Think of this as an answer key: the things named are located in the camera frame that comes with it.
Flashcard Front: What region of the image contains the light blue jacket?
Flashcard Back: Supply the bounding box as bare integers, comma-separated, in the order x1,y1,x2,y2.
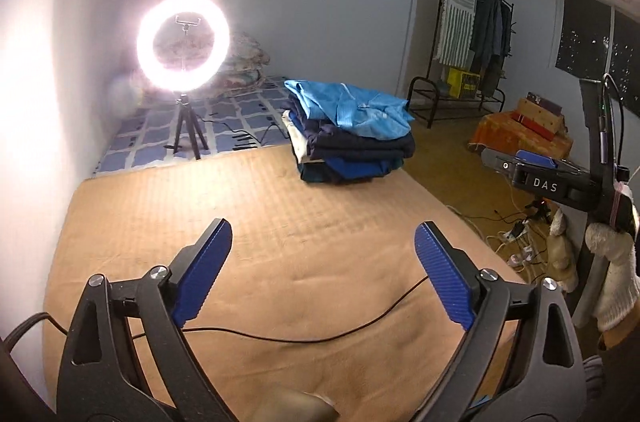
284,79,412,142

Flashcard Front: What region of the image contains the stack of folded dark clothes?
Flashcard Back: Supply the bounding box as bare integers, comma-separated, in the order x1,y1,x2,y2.
282,109,416,184

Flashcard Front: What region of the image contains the black clothes rack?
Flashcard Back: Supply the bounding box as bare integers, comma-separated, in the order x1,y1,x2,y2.
406,0,515,129

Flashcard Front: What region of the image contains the right white gloved hand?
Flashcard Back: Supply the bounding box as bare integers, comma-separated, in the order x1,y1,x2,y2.
585,223,639,332

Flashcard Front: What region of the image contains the cardboard box with books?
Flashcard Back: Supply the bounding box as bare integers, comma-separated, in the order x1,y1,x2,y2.
510,92,567,141

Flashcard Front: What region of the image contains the dark window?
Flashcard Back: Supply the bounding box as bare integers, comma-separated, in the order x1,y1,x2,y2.
555,0,639,109

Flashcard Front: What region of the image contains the black tripod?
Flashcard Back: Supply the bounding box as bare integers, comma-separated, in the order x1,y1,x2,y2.
165,93,209,160

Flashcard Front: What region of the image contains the yellow crate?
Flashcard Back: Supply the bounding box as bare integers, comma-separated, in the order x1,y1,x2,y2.
447,67,480,100

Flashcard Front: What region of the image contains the folded floral quilt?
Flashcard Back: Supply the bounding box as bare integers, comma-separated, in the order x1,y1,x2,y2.
154,30,270,92

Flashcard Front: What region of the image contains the black cable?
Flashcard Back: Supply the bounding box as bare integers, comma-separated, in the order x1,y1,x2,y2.
0,273,432,353

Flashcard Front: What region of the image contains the power strip with cables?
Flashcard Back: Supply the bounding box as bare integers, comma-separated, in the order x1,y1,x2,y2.
447,195,557,283

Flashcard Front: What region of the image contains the ring light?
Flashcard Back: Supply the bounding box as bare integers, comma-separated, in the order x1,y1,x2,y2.
136,0,231,93

